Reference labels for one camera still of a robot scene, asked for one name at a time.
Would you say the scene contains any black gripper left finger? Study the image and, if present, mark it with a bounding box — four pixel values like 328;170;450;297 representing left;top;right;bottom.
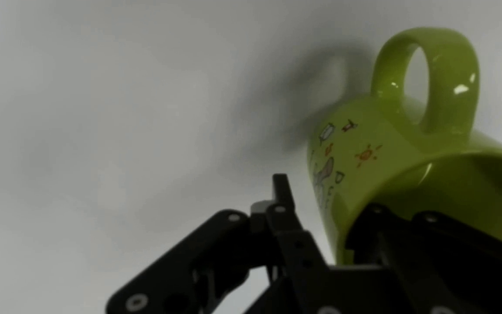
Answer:
105;173;345;314

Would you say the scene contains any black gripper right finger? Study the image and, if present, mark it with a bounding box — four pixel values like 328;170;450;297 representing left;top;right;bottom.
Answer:
345;203;502;314

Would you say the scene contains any lime green printed mug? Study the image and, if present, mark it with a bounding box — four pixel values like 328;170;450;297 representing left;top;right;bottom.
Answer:
305;27;502;267

